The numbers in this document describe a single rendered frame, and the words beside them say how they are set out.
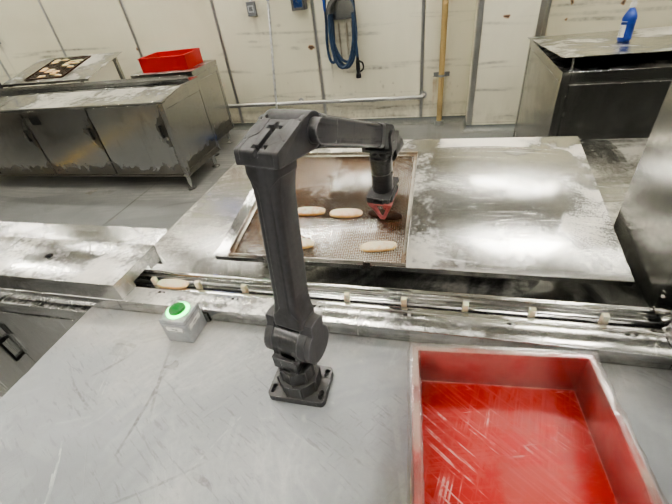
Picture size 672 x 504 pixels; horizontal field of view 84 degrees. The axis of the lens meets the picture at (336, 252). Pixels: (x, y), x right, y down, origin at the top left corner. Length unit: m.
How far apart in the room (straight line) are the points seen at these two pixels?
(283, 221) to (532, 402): 0.57
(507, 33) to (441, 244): 3.27
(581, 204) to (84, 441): 1.29
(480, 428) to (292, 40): 4.30
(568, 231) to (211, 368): 0.94
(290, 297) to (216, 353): 0.36
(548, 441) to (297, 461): 0.44
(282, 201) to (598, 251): 0.79
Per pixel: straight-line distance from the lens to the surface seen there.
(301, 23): 4.60
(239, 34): 4.88
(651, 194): 1.07
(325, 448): 0.77
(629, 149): 1.90
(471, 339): 0.87
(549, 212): 1.17
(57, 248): 1.44
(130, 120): 3.77
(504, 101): 4.28
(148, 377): 0.99
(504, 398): 0.83
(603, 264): 1.08
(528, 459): 0.79
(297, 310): 0.67
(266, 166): 0.54
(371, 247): 1.01
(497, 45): 4.14
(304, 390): 0.79
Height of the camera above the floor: 1.51
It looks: 37 degrees down
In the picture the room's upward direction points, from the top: 8 degrees counter-clockwise
